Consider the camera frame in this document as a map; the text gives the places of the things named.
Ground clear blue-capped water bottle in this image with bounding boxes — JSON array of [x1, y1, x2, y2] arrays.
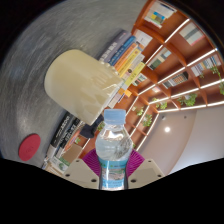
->
[[94, 108, 134, 191]]

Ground dark book stack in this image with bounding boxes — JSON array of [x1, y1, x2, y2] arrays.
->
[[41, 111, 88, 161]]

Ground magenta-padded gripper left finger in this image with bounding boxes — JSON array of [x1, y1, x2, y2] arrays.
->
[[61, 148, 102, 191]]

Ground brown chair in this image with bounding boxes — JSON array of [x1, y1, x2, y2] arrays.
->
[[61, 143, 84, 164]]

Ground flat round red coaster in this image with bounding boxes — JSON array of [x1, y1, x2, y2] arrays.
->
[[17, 133, 42, 163]]

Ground black office chair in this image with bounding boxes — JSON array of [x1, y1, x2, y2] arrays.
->
[[79, 114, 105, 139]]

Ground wooden shelf unit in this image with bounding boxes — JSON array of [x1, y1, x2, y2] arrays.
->
[[76, 0, 224, 158]]

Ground cream plastic cup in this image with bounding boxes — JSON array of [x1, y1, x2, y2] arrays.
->
[[43, 49, 125, 127]]

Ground tall green-white drink carton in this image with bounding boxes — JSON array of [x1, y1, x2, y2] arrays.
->
[[49, 155, 72, 173]]

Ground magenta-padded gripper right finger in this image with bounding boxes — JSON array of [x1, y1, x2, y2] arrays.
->
[[127, 148, 166, 191]]

